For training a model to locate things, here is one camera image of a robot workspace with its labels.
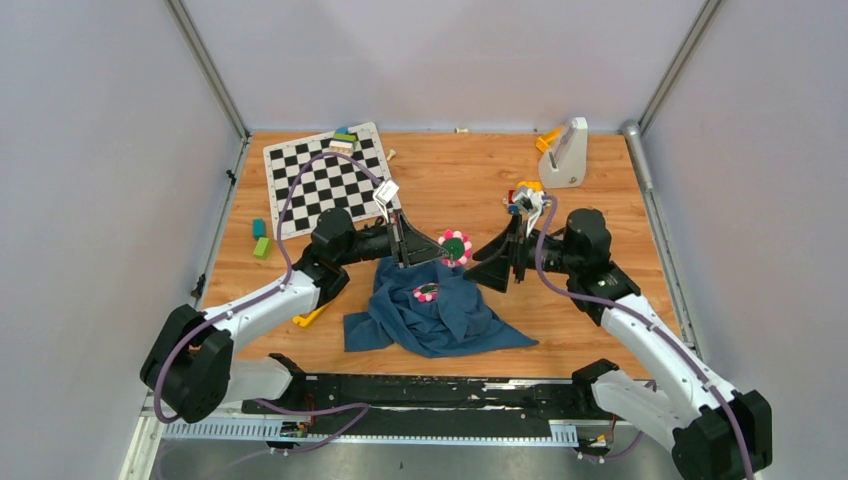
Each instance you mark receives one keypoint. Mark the white slotted cable duct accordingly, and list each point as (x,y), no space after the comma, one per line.
(281,430)

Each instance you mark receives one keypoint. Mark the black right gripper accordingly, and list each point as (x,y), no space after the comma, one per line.
(493,272)

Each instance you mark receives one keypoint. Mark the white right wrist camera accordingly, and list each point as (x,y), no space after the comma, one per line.
(531,203)

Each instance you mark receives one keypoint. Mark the yellow plastic frame toy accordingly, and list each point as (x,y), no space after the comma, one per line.
(304,321)

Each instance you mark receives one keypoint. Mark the stacked toy bricks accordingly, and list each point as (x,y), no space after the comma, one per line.
(343,141)

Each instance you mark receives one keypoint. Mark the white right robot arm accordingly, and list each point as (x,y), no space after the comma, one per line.
(711,429)

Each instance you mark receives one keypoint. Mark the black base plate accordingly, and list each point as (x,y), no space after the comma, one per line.
(429,405)

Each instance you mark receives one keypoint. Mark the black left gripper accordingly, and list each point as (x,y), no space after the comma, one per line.
(414,247)

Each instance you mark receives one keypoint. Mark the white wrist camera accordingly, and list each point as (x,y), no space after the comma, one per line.
(384,197)
(531,203)

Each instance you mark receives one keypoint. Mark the white wedge stand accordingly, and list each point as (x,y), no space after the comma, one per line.
(564,164)

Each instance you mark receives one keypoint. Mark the black white checkerboard mat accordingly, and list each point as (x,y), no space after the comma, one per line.
(331,182)

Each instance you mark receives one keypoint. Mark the blue garment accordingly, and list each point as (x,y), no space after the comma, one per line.
(457,323)

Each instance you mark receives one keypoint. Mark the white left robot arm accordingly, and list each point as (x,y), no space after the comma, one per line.
(191,368)

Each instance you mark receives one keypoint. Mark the green toy block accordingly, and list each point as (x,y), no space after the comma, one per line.
(262,248)

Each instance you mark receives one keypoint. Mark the orange toy piece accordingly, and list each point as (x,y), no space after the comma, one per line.
(544,141)

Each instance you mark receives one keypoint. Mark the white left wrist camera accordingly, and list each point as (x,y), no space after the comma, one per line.
(384,197)

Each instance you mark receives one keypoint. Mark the teal toy block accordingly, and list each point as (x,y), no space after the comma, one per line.
(258,228)

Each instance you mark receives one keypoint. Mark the colourful toy car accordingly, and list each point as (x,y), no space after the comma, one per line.
(511,208)

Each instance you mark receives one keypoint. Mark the pink white flower brooch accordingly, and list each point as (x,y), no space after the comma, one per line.
(458,247)

